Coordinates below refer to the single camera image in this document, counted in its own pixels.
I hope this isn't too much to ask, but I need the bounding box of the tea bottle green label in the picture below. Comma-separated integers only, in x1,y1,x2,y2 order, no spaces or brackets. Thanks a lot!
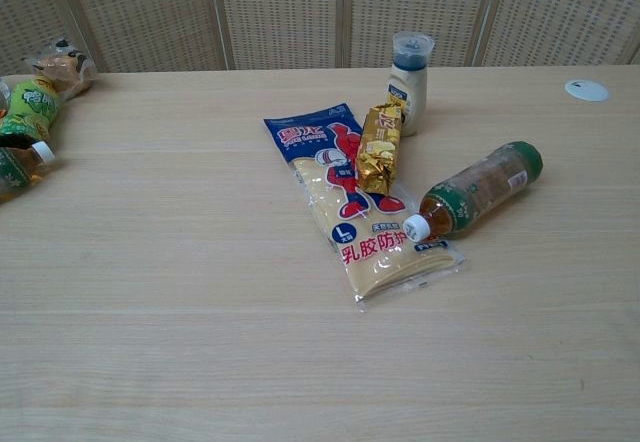
402,140,545,243

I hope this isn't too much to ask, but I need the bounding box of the tea bottle with white cap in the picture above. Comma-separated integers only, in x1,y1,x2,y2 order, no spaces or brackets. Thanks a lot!
0,139,56,204

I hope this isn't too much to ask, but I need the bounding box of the latex gloves package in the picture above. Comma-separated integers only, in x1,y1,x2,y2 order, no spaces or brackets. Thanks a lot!
263,107,465,313

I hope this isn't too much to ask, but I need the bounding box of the gold foil snack pack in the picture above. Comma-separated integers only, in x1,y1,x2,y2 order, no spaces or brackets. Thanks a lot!
353,103,404,197

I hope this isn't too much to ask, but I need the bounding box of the white bottle with blue cap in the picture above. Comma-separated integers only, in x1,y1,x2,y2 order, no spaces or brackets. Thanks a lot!
385,31,434,138

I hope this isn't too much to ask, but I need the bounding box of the perforated folding screen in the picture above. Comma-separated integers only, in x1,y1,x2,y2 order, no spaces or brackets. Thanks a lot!
0,0,640,77

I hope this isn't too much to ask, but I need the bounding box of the white round table grommet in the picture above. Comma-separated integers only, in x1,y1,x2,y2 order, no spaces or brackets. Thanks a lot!
564,79,611,103

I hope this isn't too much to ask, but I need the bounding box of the clear wrapped pastry pack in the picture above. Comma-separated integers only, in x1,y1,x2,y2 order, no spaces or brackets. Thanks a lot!
23,37,98,101

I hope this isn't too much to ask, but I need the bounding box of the green snack bag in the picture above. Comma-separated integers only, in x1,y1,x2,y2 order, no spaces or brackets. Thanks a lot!
0,76,63,144

